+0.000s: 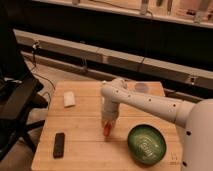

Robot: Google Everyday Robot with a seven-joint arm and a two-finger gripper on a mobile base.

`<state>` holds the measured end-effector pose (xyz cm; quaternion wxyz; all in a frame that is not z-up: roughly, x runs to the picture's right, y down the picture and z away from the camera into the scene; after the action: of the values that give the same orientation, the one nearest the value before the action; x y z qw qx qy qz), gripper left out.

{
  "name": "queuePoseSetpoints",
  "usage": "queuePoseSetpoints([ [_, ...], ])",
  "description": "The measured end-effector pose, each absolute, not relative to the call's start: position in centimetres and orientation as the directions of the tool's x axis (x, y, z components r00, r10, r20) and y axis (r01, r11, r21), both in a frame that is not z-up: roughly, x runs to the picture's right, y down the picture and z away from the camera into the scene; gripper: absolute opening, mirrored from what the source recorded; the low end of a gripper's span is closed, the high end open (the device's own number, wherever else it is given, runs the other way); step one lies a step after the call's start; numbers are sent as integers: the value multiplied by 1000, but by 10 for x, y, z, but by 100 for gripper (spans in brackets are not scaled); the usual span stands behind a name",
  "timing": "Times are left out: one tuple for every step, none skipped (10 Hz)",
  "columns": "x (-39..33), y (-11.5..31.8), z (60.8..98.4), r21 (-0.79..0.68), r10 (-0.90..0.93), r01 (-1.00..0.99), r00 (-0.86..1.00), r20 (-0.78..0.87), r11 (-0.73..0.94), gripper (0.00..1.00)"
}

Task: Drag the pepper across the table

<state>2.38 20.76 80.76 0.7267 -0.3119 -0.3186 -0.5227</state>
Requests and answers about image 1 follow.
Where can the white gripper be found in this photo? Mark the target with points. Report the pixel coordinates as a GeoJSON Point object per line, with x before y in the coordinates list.
{"type": "Point", "coordinates": [109, 112]}

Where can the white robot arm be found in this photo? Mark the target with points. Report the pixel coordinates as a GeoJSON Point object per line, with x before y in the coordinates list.
{"type": "Point", "coordinates": [195, 118]}

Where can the wooden table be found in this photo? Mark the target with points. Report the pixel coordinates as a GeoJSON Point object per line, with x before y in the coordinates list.
{"type": "Point", "coordinates": [85, 147]}

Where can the white folded cloth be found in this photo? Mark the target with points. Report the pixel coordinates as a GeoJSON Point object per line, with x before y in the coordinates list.
{"type": "Point", "coordinates": [69, 99]}

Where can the green bowl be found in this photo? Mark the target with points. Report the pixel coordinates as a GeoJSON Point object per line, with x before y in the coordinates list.
{"type": "Point", "coordinates": [146, 144]}

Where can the black rectangular block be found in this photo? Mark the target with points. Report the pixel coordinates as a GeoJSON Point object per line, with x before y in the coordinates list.
{"type": "Point", "coordinates": [58, 150]}

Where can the black office chair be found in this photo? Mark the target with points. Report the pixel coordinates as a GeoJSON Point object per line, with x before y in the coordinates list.
{"type": "Point", "coordinates": [18, 95]}

